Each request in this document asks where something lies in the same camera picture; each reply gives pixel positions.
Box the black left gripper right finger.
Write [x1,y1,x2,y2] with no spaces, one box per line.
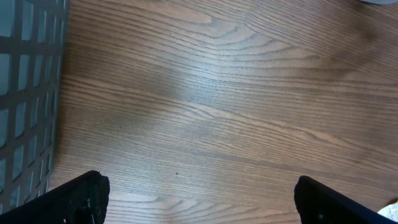
[294,175,395,224]

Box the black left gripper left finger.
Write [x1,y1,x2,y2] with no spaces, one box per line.
[1,170,110,224]

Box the white barcode scanner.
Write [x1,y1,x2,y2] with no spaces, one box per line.
[360,0,398,5]

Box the dark grey mesh basket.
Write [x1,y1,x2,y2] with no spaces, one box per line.
[1,0,70,213]

